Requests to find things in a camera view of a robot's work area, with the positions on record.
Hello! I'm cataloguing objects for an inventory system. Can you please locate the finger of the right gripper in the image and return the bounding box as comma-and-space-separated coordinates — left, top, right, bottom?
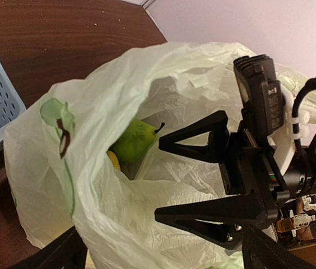
155, 193, 269, 250
159, 110, 229, 163

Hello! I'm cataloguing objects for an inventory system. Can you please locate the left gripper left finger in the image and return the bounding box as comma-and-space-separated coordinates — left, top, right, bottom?
15, 226, 87, 269

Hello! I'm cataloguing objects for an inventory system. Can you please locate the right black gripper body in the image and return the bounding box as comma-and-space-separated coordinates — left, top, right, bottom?
218, 110, 316, 233

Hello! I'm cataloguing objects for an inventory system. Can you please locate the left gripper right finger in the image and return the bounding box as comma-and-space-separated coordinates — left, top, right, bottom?
242, 225, 316, 269

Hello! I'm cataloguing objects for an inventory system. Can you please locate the light green plastic bag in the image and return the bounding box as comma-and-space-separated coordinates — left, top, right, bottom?
3, 41, 316, 269

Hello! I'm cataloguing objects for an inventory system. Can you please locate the light green fruit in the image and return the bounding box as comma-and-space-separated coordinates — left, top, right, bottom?
111, 119, 165, 164

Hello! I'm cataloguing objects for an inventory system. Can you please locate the yellow fruit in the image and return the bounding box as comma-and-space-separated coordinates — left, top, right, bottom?
107, 150, 121, 170

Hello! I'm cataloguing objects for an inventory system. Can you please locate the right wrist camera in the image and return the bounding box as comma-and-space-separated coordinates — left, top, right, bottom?
233, 54, 310, 174

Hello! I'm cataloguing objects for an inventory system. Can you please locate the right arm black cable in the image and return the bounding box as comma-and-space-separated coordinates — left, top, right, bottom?
291, 75, 316, 197

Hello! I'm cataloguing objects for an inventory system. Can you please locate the right aluminium frame post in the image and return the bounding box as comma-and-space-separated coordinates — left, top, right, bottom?
141, 0, 156, 10

